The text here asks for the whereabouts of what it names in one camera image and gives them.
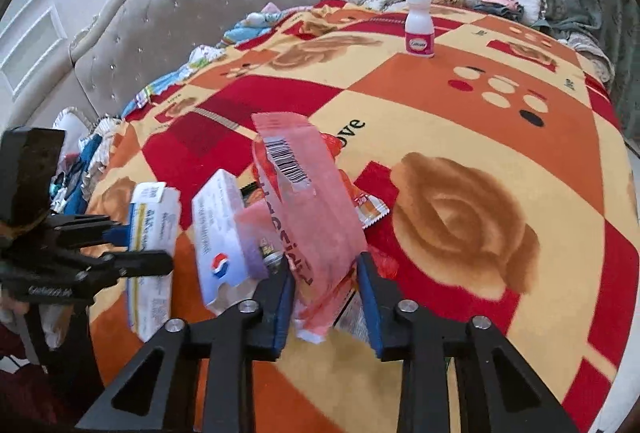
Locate white Pepsi logo box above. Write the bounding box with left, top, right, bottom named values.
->
left=192, top=169, right=283, bottom=315

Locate white pink-label bottle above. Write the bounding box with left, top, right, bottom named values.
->
left=405, top=0, right=435, bottom=57

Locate white blue medicine box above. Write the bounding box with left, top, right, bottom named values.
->
left=126, top=182, right=181, bottom=342

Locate pink plastic wrapper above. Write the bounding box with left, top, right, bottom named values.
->
left=252, top=112, right=367, bottom=344

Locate beige tufted headboard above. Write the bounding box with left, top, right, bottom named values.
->
left=14, top=0, right=371, bottom=125

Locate orange snack packet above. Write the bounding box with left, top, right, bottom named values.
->
left=338, top=169, right=390, bottom=229

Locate red orange checkered blanket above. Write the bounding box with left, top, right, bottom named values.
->
left=88, top=0, right=639, bottom=432

